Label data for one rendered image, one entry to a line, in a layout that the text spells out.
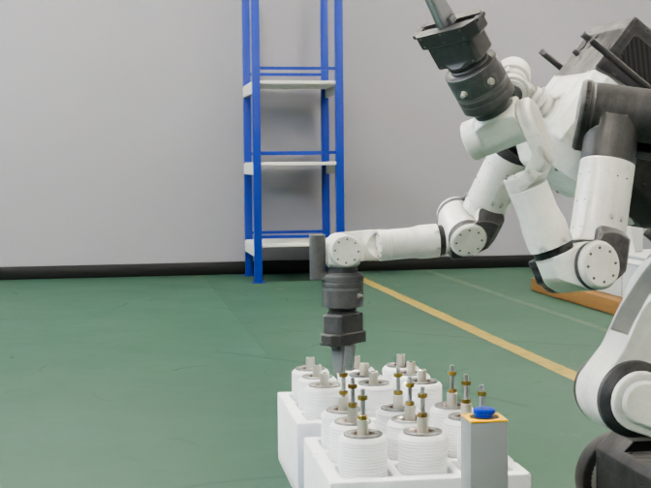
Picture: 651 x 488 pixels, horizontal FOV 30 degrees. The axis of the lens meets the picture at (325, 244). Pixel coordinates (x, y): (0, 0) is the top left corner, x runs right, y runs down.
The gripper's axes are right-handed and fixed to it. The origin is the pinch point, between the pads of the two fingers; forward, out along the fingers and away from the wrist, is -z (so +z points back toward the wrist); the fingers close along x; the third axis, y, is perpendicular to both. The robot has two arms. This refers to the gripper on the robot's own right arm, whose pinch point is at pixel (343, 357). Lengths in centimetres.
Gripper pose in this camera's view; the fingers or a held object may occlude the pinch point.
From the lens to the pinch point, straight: 258.3
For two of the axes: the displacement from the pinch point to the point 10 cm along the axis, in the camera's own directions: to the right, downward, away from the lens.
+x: -6.0, 0.6, -8.0
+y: 8.0, 0.3, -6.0
